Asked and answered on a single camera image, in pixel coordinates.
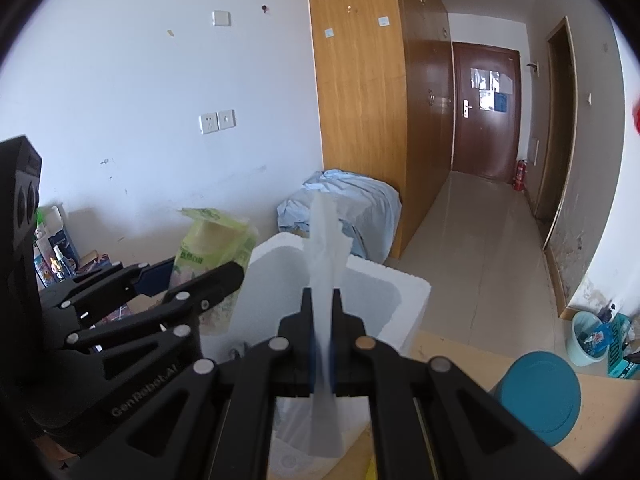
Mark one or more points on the green white carton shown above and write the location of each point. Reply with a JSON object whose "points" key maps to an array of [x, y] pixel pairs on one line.
{"points": [[50, 217]]}

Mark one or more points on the white wall outlet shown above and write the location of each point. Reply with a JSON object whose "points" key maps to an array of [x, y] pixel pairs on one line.
{"points": [[208, 123], [226, 120]]}

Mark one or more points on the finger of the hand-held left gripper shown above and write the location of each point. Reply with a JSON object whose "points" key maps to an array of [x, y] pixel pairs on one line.
{"points": [[215, 285], [155, 277]]}

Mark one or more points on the brown door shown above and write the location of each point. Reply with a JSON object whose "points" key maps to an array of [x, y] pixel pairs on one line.
{"points": [[487, 145]]}

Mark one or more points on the white foam box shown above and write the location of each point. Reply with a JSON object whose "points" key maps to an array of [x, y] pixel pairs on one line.
{"points": [[380, 295]]}

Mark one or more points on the side door frame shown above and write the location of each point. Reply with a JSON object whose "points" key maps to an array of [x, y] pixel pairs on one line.
{"points": [[555, 125]]}

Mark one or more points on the red hanging banner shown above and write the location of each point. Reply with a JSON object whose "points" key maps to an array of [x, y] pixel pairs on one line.
{"points": [[637, 120]]}

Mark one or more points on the wooden wardrobe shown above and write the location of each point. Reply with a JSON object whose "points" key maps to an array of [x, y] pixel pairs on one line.
{"points": [[370, 110]]}

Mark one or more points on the green snack bag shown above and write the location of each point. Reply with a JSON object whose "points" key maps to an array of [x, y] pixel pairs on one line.
{"points": [[215, 245]]}

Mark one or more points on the red fire extinguisher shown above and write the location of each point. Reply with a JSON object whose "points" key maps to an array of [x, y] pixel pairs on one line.
{"points": [[520, 177]]}

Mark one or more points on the yellow packet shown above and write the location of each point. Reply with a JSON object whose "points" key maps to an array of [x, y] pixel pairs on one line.
{"points": [[371, 470]]}

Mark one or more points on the white wall switch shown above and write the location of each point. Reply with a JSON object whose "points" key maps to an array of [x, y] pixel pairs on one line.
{"points": [[220, 18]]}

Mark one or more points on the light teal waste bin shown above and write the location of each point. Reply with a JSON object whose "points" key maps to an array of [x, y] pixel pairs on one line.
{"points": [[590, 340]]}

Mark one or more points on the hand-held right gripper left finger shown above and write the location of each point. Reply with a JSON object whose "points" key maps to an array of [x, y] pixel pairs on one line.
{"points": [[306, 340]]}

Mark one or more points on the teal cylindrical container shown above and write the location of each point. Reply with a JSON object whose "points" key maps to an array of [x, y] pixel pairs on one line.
{"points": [[542, 400]]}

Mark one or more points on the teal box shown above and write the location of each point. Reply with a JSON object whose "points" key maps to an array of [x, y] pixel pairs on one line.
{"points": [[622, 360]]}

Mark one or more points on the light blue cloth bundle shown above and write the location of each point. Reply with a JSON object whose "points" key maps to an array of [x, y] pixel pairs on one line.
{"points": [[360, 205]]}

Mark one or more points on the papers on door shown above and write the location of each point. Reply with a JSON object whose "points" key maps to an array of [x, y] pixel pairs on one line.
{"points": [[492, 87]]}

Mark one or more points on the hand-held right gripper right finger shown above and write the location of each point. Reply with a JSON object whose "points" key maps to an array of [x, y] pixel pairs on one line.
{"points": [[341, 340]]}

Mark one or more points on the white tissue sheet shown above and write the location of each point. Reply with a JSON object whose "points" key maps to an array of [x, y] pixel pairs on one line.
{"points": [[325, 260]]}

